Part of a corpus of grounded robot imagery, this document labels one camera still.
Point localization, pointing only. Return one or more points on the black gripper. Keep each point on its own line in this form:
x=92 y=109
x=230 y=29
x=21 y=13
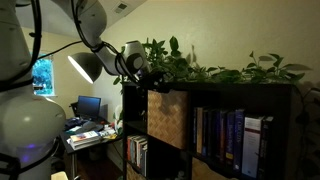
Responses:
x=153 y=80

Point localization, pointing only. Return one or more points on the woven bamboo storage container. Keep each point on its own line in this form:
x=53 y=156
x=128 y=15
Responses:
x=168 y=118

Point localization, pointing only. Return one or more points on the green pothos plant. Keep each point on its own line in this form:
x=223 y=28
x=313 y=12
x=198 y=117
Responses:
x=180 y=66

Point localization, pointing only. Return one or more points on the white flower ornament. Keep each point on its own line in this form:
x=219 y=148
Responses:
x=117 y=116

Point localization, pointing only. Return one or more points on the tan spine book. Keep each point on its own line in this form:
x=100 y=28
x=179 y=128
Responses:
x=199 y=130

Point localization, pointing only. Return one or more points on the slim black book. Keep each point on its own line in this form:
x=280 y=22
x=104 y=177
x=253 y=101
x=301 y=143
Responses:
x=205 y=131

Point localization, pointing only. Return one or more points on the grey spine book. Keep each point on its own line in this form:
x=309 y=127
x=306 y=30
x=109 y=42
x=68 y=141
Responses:
x=133 y=150

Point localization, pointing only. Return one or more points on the red spine book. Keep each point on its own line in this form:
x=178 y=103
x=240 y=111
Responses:
x=128 y=148

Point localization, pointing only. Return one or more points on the white spine book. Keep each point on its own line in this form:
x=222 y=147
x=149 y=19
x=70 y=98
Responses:
x=139 y=153

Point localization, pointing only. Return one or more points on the dark navy book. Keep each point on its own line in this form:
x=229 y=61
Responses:
x=214 y=133

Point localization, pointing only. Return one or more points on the black cube shelf unit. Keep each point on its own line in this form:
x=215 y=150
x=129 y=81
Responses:
x=233 y=95

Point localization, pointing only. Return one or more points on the dark book white pages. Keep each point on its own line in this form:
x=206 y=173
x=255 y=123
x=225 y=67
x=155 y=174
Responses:
x=144 y=160

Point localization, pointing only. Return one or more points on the computer monitor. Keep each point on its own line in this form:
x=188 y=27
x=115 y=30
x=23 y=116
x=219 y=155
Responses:
x=88 y=106

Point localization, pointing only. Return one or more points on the brown spine book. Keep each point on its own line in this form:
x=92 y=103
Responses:
x=223 y=135

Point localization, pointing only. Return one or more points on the grey desk lamp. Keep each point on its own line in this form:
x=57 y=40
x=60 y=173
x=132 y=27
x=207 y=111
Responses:
x=87 y=65

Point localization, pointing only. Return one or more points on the blue book yellow label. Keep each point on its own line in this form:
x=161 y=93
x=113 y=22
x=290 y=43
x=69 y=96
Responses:
x=230 y=135

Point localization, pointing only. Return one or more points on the colourful cover book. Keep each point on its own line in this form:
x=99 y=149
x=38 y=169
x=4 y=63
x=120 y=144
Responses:
x=83 y=136

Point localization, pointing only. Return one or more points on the ceiling air vent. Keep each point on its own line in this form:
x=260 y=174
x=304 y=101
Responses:
x=121 y=7

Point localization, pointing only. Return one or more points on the blue bag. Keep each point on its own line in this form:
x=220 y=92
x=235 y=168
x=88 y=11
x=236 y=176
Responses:
x=75 y=122

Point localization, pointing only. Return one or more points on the blue circuits textbook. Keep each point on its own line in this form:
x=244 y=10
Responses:
x=239 y=140

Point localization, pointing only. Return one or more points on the thick white book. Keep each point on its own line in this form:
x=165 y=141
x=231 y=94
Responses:
x=85 y=144

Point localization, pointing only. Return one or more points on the dark office desk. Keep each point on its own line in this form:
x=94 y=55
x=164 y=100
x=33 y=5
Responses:
x=86 y=146

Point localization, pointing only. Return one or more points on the white maroon banded book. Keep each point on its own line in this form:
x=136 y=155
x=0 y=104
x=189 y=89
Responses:
x=251 y=146

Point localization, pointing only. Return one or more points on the thick black book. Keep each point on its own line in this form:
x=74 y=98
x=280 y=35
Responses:
x=266 y=146

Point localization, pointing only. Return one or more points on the window with white frame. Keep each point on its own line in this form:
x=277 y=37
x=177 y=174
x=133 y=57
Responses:
x=43 y=75

